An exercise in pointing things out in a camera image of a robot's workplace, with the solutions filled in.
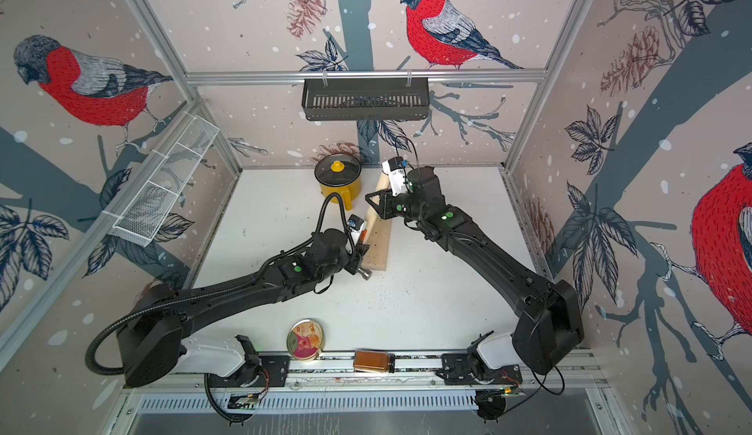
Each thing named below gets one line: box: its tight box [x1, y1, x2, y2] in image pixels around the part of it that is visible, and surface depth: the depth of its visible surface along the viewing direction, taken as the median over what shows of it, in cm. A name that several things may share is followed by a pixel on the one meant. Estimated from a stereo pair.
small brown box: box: [352, 348, 397, 374], surface depth 74 cm
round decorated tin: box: [285, 318, 326, 362], surface depth 77 cm
